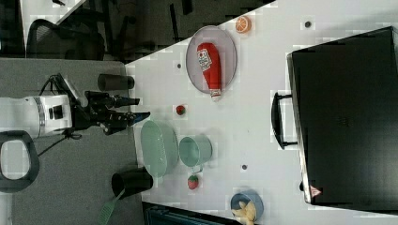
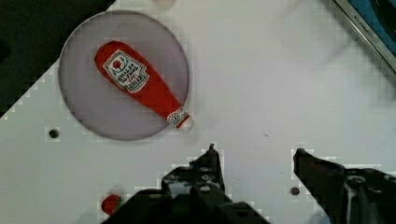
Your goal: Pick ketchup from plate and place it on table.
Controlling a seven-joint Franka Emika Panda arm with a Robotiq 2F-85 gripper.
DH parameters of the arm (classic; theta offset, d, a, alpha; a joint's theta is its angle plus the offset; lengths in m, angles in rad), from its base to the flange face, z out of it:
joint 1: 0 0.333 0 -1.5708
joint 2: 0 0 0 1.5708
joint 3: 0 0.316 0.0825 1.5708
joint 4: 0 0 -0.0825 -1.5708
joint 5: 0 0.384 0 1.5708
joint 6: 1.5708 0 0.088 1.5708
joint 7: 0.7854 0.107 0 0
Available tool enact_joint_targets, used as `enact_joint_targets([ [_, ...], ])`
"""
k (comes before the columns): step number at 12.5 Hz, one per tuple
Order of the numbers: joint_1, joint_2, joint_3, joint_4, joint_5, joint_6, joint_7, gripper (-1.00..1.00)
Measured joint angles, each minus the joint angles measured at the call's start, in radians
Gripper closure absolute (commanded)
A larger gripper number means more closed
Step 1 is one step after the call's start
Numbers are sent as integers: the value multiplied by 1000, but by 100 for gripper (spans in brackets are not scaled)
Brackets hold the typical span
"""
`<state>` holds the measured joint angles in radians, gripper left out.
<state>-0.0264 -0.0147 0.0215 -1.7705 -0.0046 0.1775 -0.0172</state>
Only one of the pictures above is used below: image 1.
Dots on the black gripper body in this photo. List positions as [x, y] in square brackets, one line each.
[100, 112]

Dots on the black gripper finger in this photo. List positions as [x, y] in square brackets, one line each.
[134, 117]
[125, 101]

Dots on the red ketchup bottle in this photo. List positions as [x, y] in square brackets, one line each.
[209, 61]

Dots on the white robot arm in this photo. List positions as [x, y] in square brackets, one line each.
[28, 118]

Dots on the grey oval plate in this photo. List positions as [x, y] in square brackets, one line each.
[227, 53]

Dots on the green perforated colander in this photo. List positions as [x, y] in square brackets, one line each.
[160, 148]

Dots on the green metal mug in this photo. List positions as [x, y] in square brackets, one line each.
[195, 151]

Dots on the black office chair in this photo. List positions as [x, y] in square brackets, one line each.
[47, 40]

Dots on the large red strawberry toy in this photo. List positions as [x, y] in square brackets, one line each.
[193, 182]

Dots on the blue black storage crate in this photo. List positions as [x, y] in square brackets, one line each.
[156, 214]

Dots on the orange slice toy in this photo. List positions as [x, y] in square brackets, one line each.
[243, 24]

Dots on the blue cup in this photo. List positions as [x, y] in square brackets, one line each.
[247, 196]

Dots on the peeled banana toy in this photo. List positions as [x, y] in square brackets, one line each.
[246, 213]

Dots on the black oven door handle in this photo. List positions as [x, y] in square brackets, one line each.
[277, 121]

